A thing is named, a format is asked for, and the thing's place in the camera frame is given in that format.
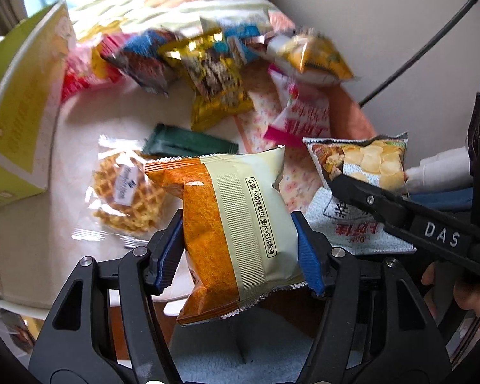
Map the potato chip packet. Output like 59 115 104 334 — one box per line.
303 131 409 196

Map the person's right hand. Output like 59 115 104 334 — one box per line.
421 265 480 323

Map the cream towel orange floral border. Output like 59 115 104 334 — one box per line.
0 12 379 308

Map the yellow snack packet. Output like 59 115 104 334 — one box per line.
266 28 355 85

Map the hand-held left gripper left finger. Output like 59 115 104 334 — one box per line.
28 210 185 384

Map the pink white strawberry packet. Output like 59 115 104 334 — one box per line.
263 66 331 147

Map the dark blue packet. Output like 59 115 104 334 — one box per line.
104 30 180 97

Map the clear waffle packet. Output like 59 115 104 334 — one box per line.
73 136 185 249

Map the white cloth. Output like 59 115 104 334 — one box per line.
406 146 470 193

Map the gold chocolate packet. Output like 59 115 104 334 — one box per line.
160 34 254 132

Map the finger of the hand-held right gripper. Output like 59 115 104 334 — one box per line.
330 174 480 281

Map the white packet black red print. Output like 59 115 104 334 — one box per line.
304 188 417 257

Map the blue white packet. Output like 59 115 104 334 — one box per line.
200 16 273 65

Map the orange and cream snack packet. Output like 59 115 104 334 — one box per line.
144 144 307 326

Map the green yellow cardboard box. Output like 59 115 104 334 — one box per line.
0 0 77 211

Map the dark green packet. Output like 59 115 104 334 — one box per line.
143 123 239 156

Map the striped floral blanket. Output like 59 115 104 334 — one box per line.
66 0 297 49

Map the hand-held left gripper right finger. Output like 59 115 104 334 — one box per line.
290 210 452 384

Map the pink marshmallow packet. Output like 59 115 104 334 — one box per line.
60 34 121 102

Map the dark blue cloth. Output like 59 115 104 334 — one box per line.
408 188 473 211

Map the black cable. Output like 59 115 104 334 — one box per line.
358 0 480 108

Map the light blue fleece cloth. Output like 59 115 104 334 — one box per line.
170 298 329 384

